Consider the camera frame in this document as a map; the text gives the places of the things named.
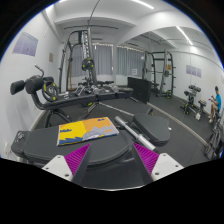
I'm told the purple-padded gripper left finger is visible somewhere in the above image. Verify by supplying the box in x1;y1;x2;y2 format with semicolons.
43;144;91;185

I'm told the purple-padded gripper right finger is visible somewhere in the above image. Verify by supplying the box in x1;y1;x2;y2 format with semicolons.
131;143;183;183

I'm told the yellow orange patterned towel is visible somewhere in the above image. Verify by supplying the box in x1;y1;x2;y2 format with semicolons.
56;117;119;146

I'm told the silver barbell bar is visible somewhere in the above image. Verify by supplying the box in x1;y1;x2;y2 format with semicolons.
115;116;156;151

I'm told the black padded weight bench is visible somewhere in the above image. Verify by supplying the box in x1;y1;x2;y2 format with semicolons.
10;112;172;190

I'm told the black exercise machine right edge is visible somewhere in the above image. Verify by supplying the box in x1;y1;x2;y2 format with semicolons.
204;112;223;160

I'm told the black flat bench with dumbbells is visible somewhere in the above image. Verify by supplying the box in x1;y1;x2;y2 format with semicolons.
10;65;133;128

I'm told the black plyo box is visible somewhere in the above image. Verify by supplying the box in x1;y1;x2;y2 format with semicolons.
128;77;151;103

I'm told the person in blue shirt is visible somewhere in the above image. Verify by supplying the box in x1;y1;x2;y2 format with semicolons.
208;87;221;123

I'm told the black power rack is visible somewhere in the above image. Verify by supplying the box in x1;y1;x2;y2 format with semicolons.
142;50;175;99

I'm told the purple wall posters right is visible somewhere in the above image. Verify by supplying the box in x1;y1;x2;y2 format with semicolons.
186;65;202;78

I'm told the black cable machine rack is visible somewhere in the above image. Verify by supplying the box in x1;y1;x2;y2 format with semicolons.
58;28;97;92

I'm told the purple wall poster left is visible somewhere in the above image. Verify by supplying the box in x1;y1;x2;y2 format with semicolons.
13;32;38;56

